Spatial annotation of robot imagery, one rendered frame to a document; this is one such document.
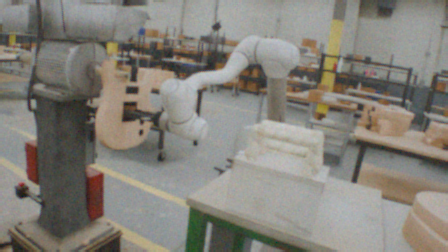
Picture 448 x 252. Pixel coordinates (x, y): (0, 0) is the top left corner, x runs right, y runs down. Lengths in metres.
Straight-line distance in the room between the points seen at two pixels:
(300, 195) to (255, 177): 0.14
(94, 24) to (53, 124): 0.61
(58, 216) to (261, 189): 1.27
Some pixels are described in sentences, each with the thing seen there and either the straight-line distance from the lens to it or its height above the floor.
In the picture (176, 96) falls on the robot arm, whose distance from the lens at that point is 1.12.
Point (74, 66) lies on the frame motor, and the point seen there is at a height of 1.27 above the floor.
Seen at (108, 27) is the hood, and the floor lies 1.44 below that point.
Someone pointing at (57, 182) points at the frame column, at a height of 0.64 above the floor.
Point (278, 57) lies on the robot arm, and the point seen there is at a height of 1.41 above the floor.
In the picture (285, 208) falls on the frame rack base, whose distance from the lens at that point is 0.90.
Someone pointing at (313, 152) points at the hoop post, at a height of 1.17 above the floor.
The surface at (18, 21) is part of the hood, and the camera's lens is 1.83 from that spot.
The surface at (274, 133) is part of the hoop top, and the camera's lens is 0.85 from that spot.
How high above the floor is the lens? 1.40
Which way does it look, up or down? 14 degrees down
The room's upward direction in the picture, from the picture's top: 8 degrees clockwise
